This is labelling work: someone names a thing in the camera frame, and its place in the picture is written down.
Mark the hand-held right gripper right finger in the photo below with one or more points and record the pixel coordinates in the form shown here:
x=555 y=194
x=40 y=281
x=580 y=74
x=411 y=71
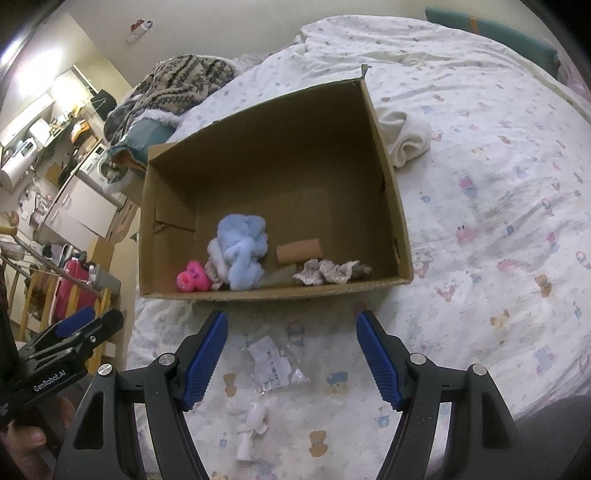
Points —
x=376 y=360

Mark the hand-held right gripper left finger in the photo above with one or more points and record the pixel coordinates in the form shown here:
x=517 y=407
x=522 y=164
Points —
x=205 y=360

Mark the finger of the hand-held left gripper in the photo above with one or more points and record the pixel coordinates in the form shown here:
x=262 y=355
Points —
x=74 y=321
x=104 y=325

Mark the clear plastic packet white label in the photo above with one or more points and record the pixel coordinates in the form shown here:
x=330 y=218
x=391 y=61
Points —
x=272 y=364

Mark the pink soft toy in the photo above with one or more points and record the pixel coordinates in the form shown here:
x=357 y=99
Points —
x=191 y=279

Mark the white floral scrunchie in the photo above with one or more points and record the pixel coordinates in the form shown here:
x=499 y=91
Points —
x=216 y=274

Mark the beige floral scrunchie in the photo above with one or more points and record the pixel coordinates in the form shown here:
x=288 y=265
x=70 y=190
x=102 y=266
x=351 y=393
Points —
x=323 y=272

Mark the blue fluffy scrunchie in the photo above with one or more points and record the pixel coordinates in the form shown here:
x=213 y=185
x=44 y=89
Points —
x=244 y=258

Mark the brown cardboard roll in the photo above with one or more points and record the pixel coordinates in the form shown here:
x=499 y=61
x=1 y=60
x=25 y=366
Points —
x=298 y=251

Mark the brown cardboard box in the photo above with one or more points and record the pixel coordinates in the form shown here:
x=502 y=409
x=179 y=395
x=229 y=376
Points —
x=277 y=175

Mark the person's left hand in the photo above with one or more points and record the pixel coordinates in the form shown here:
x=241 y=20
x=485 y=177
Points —
x=27 y=447

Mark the yellow wooden rack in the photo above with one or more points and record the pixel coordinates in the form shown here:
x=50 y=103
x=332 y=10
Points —
x=105 y=302

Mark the pink suitcase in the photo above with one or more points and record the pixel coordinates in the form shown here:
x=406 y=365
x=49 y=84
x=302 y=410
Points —
x=74 y=281

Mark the grey bin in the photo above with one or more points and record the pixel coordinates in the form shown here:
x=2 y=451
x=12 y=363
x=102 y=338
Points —
x=108 y=281

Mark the metal clothes rack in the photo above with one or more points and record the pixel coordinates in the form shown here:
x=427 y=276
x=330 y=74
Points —
x=46 y=267

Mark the small cardboard box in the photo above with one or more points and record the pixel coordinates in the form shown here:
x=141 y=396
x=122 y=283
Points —
x=102 y=254

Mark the white crumpled paper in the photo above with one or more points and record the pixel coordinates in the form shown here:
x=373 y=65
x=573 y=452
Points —
x=249 y=429

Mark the white cabinet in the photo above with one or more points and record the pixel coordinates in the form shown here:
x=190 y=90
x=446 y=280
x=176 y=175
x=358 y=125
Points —
x=78 y=207

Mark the beige laundry basket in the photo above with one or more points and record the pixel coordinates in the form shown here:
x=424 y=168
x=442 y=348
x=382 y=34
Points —
x=131 y=184

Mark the white washing machine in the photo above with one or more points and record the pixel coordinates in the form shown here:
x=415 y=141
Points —
x=99 y=166

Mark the white kitchen appliance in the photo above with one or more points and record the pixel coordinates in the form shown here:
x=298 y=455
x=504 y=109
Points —
x=16 y=170

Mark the white printed bed sheet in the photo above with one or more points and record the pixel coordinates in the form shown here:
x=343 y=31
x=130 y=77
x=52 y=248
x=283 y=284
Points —
x=485 y=230

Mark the teal pillow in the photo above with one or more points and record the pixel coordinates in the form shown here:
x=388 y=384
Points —
x=147 y=134

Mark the white folded cloth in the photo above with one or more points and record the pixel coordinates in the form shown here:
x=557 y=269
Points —
x=406 y=138

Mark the patterned knit blanket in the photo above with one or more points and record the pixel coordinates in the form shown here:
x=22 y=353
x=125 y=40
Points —
x=184 y=78

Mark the teal headboard cushion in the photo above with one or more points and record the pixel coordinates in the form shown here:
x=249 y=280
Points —
x=498 y=37

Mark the red white wall hook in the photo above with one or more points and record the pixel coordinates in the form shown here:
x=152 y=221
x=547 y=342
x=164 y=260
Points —
x=138 y=30

